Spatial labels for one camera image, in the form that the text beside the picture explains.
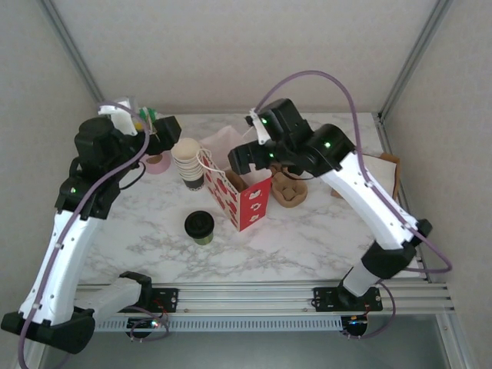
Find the small circuit board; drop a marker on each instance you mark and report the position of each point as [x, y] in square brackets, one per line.
[144, 324]
[355, 326]

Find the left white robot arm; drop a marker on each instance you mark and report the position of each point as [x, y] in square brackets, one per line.
[57, 261]

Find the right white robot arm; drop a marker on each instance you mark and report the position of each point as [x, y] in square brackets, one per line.
[369, 200]

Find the aluminium frame post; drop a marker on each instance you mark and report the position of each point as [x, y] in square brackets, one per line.
[78, 57]
[414, 57]

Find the red paper gift bag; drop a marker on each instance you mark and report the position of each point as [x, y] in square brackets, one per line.
[253, 203]

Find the aluminium mounting rail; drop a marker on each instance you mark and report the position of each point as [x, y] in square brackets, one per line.
[246, 298]

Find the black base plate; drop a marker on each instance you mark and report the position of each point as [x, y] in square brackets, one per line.
[169, 298]
[326, 300]

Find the brown cardboard napkin tray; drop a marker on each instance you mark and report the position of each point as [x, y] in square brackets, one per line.
[396, 169]

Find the aluminium side rail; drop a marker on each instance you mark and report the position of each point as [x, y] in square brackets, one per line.
[385, 135]

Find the white green wrapped straw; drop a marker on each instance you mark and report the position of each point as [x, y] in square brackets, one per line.
[143, 114]
[153, 114]

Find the pink straw holder cup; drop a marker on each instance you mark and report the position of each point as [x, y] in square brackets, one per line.
[159, 165]

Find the white paper napkins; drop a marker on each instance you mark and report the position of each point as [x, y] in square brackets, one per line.
[380, 173]

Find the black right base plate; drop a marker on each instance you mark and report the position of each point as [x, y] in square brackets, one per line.
[326, 300]

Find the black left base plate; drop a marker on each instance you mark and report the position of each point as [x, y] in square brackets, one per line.
[169, 298]

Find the stack of paper cups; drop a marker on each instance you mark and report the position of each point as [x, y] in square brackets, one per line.
[186, 153]

